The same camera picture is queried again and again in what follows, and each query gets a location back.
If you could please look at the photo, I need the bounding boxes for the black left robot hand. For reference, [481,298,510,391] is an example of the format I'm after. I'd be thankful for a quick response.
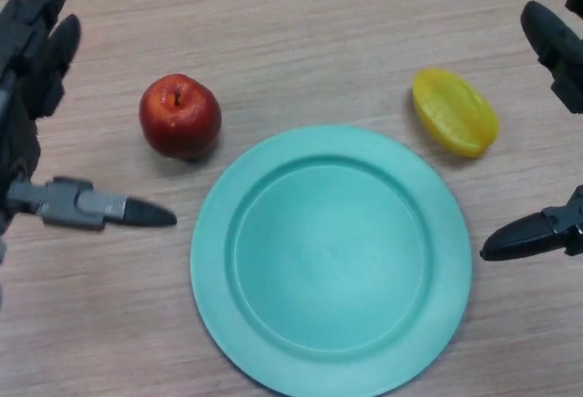
[0,0,179,311]

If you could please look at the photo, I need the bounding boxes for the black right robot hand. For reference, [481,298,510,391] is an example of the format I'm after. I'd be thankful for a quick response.
[480,0,583,262]

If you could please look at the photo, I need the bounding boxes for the red apple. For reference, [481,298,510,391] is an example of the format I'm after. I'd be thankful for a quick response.
[138,73,223,162]

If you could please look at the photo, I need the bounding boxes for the green round plate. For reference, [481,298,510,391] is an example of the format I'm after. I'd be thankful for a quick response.
[189,125,473,397]

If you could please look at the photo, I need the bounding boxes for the yellow starfruit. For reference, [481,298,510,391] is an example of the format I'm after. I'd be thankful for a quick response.
[412,66,500,159]

